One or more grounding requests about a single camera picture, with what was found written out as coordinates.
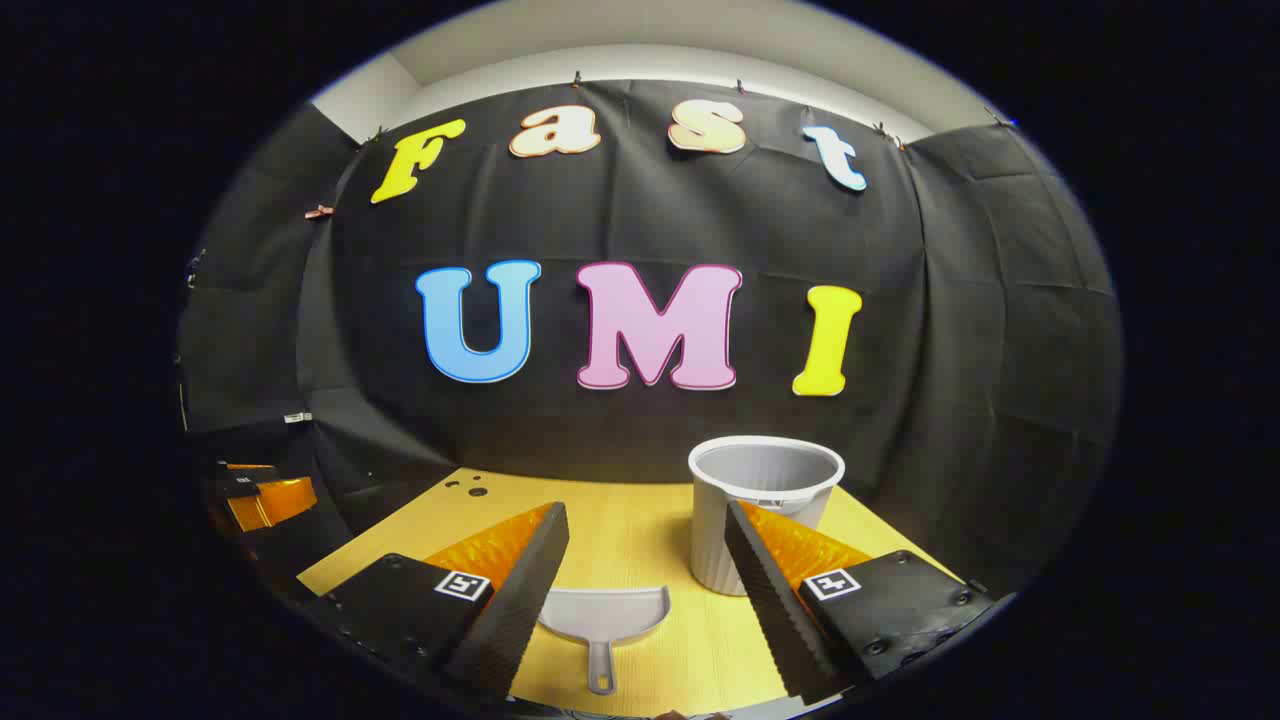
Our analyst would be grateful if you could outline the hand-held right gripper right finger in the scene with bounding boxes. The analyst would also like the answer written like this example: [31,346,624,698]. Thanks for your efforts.
[724,499,997,707]

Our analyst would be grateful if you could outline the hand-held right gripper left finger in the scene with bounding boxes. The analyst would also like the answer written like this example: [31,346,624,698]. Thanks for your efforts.
[298,502,571,706]

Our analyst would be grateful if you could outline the grey plastic dustpan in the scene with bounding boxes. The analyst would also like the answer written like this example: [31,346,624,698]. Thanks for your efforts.
[537,586,672,696]

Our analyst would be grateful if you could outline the grey ribbed garbage bin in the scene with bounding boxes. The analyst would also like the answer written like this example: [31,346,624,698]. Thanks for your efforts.
[688,436,846,597]

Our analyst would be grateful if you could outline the wooden desktop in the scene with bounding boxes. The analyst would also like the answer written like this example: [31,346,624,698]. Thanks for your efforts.
[297,467,966,717]

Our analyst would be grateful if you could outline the black backdrop cloth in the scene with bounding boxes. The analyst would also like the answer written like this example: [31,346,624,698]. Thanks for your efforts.
[175,80,1126,601]

